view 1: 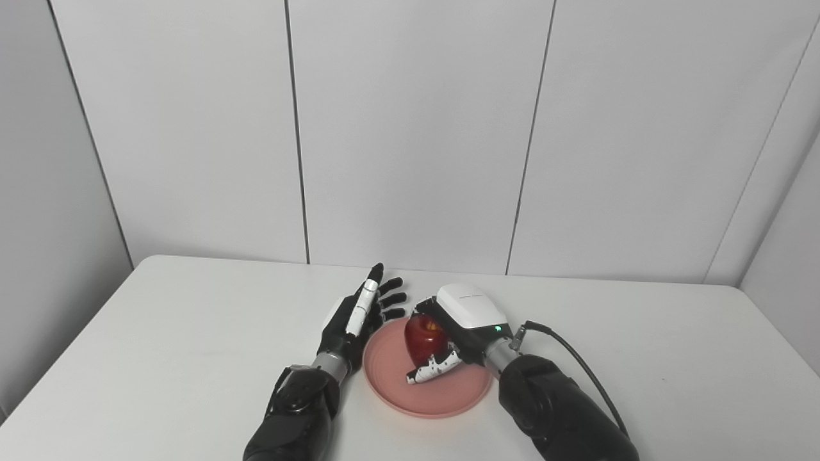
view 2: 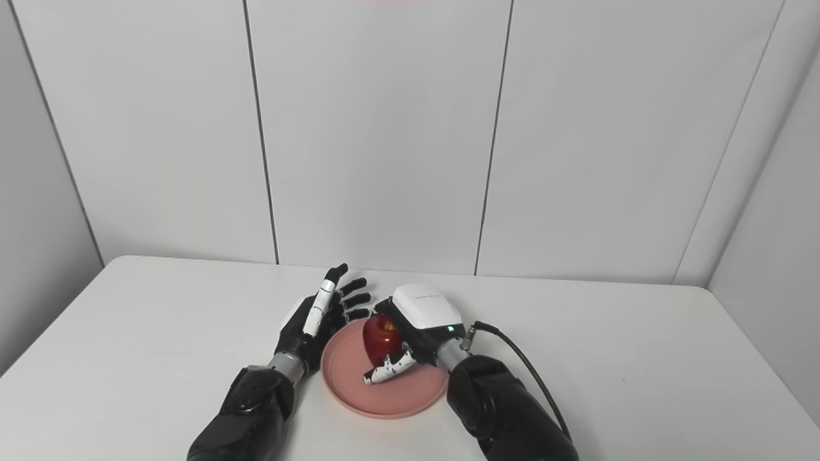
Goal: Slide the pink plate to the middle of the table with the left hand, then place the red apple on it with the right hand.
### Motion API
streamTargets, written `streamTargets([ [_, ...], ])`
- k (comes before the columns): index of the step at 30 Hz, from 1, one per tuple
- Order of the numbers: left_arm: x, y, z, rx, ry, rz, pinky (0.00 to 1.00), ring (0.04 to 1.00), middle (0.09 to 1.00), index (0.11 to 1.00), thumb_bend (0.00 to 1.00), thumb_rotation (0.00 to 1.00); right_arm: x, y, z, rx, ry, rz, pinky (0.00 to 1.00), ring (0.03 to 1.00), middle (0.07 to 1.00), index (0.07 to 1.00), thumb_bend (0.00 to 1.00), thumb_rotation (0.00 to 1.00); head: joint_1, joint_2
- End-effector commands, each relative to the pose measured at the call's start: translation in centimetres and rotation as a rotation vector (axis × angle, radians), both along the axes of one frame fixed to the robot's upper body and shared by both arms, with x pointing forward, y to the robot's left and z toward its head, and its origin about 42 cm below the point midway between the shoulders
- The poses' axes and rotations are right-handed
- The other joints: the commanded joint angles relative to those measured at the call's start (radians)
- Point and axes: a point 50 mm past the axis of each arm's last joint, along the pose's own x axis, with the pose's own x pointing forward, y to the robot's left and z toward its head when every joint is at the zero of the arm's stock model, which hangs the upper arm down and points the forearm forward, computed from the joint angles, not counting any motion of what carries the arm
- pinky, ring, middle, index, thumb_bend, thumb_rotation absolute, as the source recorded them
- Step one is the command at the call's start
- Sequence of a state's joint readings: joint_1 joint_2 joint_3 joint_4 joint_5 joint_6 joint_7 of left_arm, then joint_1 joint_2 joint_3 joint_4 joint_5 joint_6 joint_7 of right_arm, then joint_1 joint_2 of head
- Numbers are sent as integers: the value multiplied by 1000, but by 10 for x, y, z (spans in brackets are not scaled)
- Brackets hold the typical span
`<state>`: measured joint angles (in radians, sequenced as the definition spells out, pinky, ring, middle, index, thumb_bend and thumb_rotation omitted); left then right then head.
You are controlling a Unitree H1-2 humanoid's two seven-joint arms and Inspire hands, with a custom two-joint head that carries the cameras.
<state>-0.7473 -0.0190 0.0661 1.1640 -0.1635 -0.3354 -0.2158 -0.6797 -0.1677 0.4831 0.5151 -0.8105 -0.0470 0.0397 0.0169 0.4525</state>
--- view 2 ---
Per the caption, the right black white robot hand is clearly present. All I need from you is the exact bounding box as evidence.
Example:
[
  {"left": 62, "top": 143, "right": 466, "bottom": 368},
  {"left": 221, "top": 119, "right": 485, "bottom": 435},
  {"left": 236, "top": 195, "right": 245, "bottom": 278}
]
[{"left": 363, "top": 282, "right": 467, "bottom": 386}]

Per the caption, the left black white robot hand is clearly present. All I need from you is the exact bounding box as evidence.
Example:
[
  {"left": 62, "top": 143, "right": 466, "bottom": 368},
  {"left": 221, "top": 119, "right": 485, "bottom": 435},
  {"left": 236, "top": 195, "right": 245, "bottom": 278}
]
[{"left": 274, "top": 263, "right": 372, "bottom": 376}]

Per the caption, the red apple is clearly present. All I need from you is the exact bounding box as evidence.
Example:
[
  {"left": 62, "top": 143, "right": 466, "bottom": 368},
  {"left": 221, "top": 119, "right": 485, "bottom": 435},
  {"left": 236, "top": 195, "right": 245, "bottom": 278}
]
[{"left": 362, "top": 314, "right": 406, "bottom": 368}]

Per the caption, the pink round plate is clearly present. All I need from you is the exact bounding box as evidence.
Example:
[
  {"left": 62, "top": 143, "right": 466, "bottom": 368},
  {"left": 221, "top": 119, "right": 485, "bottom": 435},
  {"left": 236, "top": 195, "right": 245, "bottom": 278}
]
[{"left": 321, "top": 318, "right": 449, "bottom": 420}]

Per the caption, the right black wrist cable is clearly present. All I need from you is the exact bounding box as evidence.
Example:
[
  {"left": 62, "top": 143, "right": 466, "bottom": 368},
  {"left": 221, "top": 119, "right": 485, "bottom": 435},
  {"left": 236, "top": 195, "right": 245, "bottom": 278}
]
[{"left": 461, "top": 321, "right": 573, "bottom": 444}]

